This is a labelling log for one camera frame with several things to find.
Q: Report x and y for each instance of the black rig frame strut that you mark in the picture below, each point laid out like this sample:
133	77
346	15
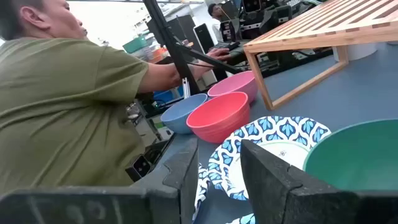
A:
168	37

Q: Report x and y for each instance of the blue plastic bin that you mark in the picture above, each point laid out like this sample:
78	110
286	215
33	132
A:
166	96

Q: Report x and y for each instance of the blue patterned paper plate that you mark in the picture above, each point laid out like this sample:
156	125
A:
273	129
202	186

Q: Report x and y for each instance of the black white-edged computer screen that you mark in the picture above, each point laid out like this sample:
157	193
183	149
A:
204	37

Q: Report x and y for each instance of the pink bowl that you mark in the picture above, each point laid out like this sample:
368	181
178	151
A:
233	84

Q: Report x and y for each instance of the red bowl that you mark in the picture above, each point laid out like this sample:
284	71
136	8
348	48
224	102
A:
217	121

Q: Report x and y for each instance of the slatted wooden shelf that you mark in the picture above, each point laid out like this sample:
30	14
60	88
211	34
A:
326	28

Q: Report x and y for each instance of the green plastic bin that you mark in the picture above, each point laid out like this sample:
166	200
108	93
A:
135	45

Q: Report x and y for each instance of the blue white bowl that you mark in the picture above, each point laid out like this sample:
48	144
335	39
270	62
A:
245	219

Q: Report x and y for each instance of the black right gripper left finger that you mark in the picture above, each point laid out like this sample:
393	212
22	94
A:
174	193

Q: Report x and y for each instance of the green bowl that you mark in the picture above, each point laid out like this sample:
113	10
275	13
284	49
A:
357	158

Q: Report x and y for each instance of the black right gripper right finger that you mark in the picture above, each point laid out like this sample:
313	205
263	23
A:
273	199

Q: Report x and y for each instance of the person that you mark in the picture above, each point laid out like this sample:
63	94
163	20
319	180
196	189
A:
62	109
216	28

